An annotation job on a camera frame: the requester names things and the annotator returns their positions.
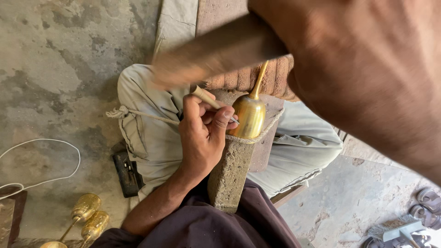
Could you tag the person's right hand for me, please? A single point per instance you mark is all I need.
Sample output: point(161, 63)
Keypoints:
point(337, 55)

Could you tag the person's left hand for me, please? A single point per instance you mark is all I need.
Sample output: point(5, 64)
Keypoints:
point(198, 144)

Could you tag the wooden hammer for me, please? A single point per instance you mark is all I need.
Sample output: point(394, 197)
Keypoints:
point(213, 51)

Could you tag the grey stone block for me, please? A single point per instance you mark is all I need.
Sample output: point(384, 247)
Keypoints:
point(229, 172)

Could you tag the person's beige trousers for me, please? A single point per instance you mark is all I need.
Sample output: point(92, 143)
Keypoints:
point(155, 137)

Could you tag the plain brass goblet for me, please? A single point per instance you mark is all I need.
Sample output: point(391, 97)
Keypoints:
point(249, 115)

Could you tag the brown stone slab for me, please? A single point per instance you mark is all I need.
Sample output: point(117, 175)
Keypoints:
point(265, 151)

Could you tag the brown ribbed cushion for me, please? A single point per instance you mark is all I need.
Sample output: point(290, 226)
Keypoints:
point(272, 77)

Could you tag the black tool case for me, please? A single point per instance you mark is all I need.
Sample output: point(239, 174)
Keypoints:
point(126, 175)

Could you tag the person's dark purple shirt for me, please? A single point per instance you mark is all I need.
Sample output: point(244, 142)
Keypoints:
point(220, 227)

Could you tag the wooden plank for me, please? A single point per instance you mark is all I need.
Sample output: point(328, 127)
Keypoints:
point(287, 196)

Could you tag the engraved brass goblet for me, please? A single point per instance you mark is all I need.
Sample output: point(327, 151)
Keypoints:
point(84, 206)
point(94, 225)

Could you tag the grey sandal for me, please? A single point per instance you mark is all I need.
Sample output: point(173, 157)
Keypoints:
point(425, 217)
point(430, 199)

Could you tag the brass goblet base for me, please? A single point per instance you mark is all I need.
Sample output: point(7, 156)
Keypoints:
point(53, 245)

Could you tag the grey hand brush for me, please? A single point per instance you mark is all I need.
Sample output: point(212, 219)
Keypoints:
point(399, 230)

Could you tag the dark sandal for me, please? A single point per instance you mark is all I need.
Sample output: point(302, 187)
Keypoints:
point(374, 244)

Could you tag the brown wooden box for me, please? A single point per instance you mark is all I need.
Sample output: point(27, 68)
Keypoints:
point(12, 213)

